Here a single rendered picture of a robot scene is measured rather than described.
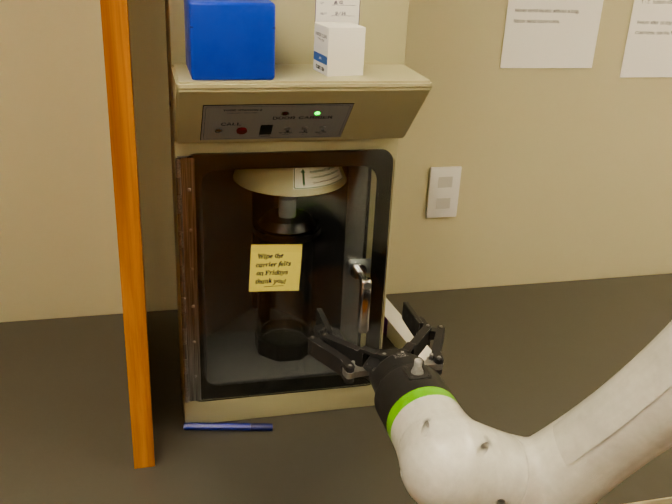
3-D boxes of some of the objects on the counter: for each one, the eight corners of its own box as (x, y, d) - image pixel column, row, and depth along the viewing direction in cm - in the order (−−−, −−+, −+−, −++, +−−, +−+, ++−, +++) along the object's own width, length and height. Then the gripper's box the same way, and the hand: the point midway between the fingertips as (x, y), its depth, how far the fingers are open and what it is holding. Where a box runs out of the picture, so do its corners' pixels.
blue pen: (184, 427, 124) (184, 421, 124) (272, 427, 125) (272, 422, 124) (183, 431, 123) (183, 425, 123) (272, 432, 124) (272, 426, 123)
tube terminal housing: (175, 346, 146) (155, -105, 115) (342, 332, 154) (365, -94, 123) (184, 426, 124) (162, -106, 93) (378, 405, 132) (418, -93, 101)
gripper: (501, 358, 101) (441, 285, 120) (312, 376, 95) (281, 296, 114) (494, 406, 104) (437, 328, 123) (310, 426, 98) (280, 341, 117)
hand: (364, 316), depth 117 cm, fingers open, 13 cm apart
